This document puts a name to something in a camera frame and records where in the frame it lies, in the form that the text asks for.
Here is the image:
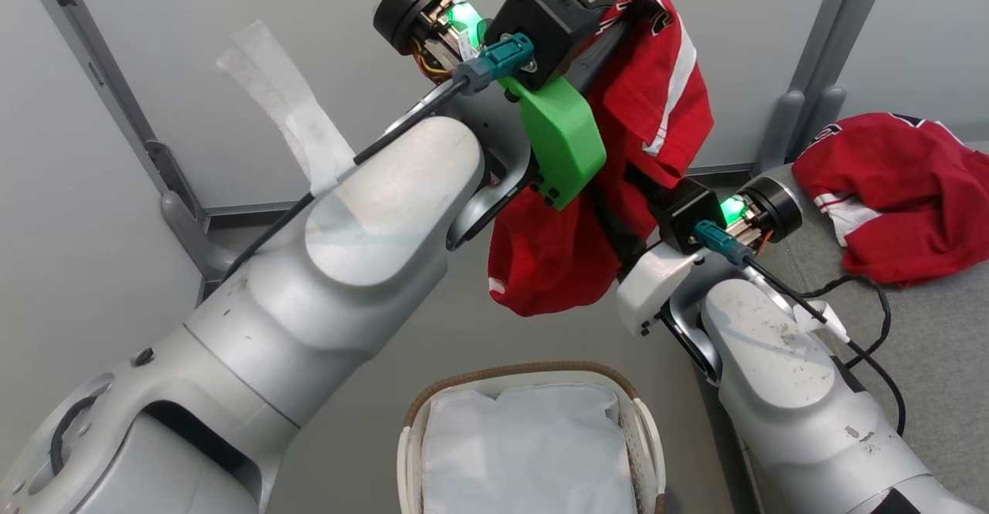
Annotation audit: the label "long white tape strip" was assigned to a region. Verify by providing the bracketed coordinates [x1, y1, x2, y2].
[216, 21, 358, 196]

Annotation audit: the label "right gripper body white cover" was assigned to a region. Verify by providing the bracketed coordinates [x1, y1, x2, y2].
[617, 176, 805, 385]

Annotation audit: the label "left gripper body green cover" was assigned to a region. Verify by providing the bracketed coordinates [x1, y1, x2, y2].
[373, 0, 608, 252]

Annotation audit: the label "short white tape strip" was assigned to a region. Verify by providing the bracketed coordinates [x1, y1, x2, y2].
[794, 300, 852, 345]

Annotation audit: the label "grey partition foot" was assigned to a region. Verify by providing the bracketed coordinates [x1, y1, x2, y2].
[160, 189, 242, 300]

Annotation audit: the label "grey double partition post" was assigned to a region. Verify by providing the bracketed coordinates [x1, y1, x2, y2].
[753, 0, 899, 176]

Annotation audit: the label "white basket liner cloth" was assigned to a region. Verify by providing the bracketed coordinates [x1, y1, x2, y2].
[421, 383, 639, 514]

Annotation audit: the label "red sports jersey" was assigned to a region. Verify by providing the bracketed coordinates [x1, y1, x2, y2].
[792, 112, 989, 289]
[487, 0, 715, 318]

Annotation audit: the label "woven laundry basket white handles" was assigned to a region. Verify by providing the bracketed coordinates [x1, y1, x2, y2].
[396, 361, 668, 514]

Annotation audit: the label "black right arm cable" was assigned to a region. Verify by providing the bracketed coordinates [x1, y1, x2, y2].
[693, 219, 907, 437]

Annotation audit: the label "grey partition corner post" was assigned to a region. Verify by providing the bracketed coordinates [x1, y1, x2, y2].
[15, 0, 209, 229]

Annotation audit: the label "grey fabric sofa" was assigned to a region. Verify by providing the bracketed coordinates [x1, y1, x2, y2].
[695, 139, 989, 514]

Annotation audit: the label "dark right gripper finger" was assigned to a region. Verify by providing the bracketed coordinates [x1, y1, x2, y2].
[591, 178, 659, 275]

